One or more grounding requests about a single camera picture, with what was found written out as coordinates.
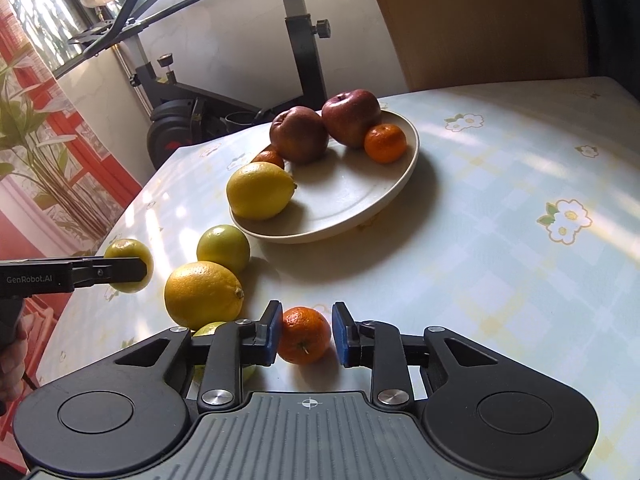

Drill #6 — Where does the yellow lemon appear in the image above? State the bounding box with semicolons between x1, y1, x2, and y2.
164;261;245;332
226;161;298;221

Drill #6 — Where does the red apple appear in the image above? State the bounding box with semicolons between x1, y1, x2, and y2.
321;89;382;149
269;106;330;165

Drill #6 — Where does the person's left hand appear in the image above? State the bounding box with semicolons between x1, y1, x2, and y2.
0;312;29;403

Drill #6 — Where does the dark blue curtain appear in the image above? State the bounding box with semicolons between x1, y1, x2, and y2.
575;0;640;106

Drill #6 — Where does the beige round plate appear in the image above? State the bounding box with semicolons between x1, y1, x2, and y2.
229;106;420;244

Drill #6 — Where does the black exercise bike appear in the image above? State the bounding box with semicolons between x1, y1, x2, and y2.
67;0;357;171

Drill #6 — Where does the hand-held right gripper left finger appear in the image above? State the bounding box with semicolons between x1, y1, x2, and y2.
114;301;284;413

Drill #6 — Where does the floral tablecloth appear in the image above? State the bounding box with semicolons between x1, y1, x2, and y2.
37;76;640;480

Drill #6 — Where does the orange mandarin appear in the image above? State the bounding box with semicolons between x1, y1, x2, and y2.
276;306;332;366
250;144;286;170
363;123;407;164

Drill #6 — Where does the red plant printed panel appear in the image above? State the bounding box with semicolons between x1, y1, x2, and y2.
0;10;146;261

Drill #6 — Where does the window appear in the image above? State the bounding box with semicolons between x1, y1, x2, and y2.
0;0;201;76

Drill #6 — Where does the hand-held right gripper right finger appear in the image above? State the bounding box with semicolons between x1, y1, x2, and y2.
331;301;507;407

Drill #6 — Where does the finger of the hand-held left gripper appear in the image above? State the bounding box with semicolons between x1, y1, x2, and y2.
70;257;149;288

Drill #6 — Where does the yellow-green citrus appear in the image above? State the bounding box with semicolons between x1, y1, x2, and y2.
103;238;154;294
196;225;251;275
191;321;257;386

